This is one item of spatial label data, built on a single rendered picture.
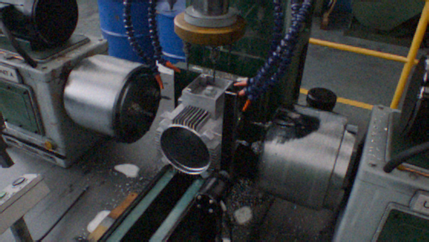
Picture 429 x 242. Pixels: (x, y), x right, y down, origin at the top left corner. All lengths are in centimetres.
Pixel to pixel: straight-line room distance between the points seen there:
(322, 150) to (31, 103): 87
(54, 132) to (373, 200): 95
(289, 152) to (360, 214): 21
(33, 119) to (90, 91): 27
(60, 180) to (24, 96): 29
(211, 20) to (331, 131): 38
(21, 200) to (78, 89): 39
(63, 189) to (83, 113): 27
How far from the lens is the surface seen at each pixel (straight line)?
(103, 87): 106
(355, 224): 89
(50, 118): 122
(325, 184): 85
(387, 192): 82
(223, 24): 87
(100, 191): 120
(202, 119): 95
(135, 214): 96
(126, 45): 296
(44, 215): 118
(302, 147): 84
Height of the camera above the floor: 163
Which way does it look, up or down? 34 degrees down
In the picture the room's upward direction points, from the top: 3 degrees clockwise
